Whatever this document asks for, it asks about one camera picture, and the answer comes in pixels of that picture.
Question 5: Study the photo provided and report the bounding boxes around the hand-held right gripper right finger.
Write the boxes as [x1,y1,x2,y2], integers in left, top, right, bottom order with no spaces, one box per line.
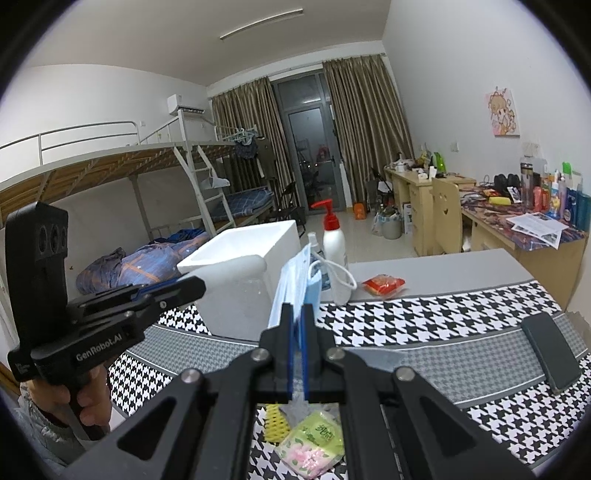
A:
[301,304,537,480]

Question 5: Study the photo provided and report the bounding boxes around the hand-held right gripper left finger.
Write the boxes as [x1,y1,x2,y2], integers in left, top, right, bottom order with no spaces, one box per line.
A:
[65,302,294,480]

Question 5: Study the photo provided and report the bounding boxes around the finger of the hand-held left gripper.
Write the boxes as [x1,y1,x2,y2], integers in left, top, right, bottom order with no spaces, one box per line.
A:
[67,276,207,319]
[95,278,182,305]

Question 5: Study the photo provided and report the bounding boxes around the white foam box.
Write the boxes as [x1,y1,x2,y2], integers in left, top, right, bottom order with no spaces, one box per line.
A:
[177,220,311,342]

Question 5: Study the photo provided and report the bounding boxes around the blue face mask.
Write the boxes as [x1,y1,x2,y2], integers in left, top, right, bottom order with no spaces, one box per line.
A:
[269,244,358,365]

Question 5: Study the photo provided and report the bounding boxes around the person's left forearm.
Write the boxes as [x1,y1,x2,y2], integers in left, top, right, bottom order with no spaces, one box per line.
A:
[11,392,88,467]

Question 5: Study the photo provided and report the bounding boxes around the person's left hand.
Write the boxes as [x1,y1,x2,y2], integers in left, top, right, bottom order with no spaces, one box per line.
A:
[28,364,112,428]

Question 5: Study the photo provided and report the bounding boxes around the blue plaid quilt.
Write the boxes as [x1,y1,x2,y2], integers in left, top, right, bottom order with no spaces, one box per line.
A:
[76,229,211,296]

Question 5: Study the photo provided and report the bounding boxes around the yellow foam net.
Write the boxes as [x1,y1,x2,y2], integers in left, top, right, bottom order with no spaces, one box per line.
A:
[264,404,289,444]

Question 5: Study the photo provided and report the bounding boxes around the green tissue packet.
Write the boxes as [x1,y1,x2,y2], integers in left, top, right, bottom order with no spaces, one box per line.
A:
[288,411,345,462]

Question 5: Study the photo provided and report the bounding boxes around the pink floral tissue packet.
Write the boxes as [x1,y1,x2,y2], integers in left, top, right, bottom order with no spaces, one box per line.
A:
[276,436,345,478]

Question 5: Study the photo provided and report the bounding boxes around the red snack packet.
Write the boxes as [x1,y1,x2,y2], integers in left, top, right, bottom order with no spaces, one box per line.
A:
[362,274,407,297]

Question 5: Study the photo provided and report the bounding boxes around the blue plaid mattress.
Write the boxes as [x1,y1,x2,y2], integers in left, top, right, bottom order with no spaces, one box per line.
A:
[224,187,274,217]

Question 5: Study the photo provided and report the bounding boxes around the grey hanging cloth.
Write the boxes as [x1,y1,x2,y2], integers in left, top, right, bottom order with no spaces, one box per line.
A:
[201,168,230,189]

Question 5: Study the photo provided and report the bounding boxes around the small clear spray bottle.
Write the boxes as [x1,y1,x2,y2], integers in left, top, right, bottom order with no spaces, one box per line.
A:
[305,232,331,292]

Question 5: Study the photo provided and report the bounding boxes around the white metal bunk bed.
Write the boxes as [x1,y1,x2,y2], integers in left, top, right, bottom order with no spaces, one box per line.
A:
[178,117,278,232]
[0,121,241,296]

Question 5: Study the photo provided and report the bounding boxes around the houndstooth table mat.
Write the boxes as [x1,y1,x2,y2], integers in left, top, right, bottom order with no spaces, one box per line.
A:
[108,277,591,480]

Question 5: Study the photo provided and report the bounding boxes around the black folding chair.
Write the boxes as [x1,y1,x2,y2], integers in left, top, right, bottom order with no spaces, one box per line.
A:
[272,181,308,227]
[369,166,393,208]

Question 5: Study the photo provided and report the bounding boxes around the dark blue hanging garment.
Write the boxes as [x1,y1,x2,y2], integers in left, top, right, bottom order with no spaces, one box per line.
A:
[233,138,259,160]

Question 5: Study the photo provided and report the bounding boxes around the olive hanging jacket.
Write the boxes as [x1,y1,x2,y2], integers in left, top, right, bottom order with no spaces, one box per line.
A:
[256,136,278,185]

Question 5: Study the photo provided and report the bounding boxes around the grey bucket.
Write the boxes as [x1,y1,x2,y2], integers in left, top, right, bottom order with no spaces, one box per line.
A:
[372,203,404,241]

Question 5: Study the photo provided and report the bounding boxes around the white air conditioner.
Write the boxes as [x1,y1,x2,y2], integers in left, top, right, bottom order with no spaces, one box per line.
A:
[167,94,206,116]

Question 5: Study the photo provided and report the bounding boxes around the brown curtain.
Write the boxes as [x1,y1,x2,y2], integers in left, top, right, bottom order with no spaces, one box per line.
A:
[322,54,414,213]
[210,76,296,217]

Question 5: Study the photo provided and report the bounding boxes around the light wooden desk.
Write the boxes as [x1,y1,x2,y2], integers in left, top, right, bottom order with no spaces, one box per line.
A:
[384,166,476,257]

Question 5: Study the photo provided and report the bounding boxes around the glass balcony door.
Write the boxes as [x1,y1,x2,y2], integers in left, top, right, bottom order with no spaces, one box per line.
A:
[272,69,352,213]

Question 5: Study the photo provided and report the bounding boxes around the wooden chair with smiley face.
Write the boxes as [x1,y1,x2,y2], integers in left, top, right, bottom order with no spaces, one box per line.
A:
[429,176,465,254]

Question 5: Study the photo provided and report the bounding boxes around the pile of desk clutter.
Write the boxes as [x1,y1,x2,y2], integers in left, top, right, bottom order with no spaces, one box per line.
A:
[390,154,432,178]

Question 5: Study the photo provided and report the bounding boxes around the black phone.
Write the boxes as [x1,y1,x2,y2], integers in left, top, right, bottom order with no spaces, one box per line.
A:
[522,312,580,394]

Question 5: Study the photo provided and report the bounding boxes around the wooden desk with patterned cover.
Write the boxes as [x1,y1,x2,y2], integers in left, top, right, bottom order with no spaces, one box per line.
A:
[462,185,587,291]

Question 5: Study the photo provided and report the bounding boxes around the printed paper sheets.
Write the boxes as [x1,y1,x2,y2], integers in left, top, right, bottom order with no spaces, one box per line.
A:
[505,211,571,245]

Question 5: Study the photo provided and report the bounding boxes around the ceiling tube light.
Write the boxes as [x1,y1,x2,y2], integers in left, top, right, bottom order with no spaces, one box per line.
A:
[219,8,304,40]

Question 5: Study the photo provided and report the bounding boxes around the row of toiletry bottles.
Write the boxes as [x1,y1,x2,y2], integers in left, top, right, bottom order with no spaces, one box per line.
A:
[519,157,591,227]

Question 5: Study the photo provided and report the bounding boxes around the cartoon wall poster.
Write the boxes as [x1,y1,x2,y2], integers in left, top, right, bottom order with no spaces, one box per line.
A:
[485,86,522,138]

